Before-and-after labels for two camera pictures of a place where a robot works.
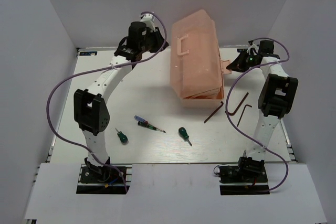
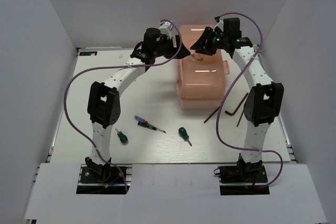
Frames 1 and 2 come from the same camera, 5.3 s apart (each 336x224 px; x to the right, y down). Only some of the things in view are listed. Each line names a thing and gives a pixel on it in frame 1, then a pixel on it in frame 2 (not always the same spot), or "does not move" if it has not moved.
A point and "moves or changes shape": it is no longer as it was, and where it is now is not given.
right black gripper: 238,65 → 200,45
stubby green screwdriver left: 123,137 does not move
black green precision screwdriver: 150,126 does not move
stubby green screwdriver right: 183,132 does not move
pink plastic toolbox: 197,71 moves or changes shape
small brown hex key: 242,114 does not move
